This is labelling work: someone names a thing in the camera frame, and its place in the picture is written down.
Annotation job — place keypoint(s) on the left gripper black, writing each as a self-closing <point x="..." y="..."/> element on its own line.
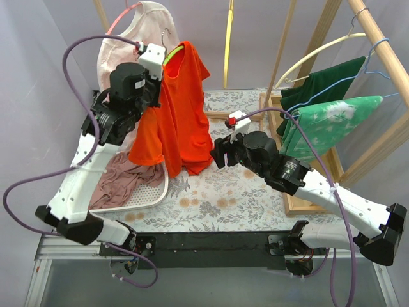
<point x="153" y="94"/>

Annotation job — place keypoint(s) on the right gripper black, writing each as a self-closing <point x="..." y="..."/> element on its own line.
<point x="220" y="153"/>

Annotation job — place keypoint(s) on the green hanger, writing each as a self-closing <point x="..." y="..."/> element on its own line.
<point x="173" y="52"/>

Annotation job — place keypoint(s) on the orange t shirt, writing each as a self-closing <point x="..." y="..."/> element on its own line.
<point x="177" y="133"/>

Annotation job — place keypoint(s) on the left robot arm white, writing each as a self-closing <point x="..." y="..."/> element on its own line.
<point x="68" y="211"/>

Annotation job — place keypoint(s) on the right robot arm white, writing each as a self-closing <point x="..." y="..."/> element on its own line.
<point x="376" y="229"/>

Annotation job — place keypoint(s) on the white Coca-Cola t shirt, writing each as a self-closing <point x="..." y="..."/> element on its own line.
<point x="115" y="44"/>

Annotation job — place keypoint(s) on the pink hanger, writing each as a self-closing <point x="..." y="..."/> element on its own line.
<point x="121" y="15"/>

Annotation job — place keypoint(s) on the cream hanger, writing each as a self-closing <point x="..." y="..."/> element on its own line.
<point x="298" y="64"/>

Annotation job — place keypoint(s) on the yellow hanger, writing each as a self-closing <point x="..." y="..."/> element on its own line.
<point x="227" y="43"/>

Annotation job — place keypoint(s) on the floral table cloth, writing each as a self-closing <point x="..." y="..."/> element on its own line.
<point x="228" y="199"/>

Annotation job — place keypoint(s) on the white laundry basket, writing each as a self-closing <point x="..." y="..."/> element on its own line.
<point x="143" y="196"/>

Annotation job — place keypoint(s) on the pink garment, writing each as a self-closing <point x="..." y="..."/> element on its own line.
<point x="120" y="179"/>

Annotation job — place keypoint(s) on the light green tie-dye garment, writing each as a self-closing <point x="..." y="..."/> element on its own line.
<point x="325" y="125"/>

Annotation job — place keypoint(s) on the dark green garment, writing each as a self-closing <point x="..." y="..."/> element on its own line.
<point x="317" y="81"/>

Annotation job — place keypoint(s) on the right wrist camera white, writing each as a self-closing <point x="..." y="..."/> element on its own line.
<point x="239" y="123"/>

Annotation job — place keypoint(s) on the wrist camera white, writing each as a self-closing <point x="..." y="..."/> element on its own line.
<point x="151" y="57"/>
<point x="239" y="123"/>

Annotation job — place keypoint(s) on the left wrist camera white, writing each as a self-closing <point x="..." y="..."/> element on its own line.
<point x="151" y="57"/>

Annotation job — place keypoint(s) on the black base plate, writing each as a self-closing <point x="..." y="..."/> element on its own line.
<point x="220" y="249"/>

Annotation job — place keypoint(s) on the blue wire hanger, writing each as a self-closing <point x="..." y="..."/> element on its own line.
<point x="363" y="70"/>

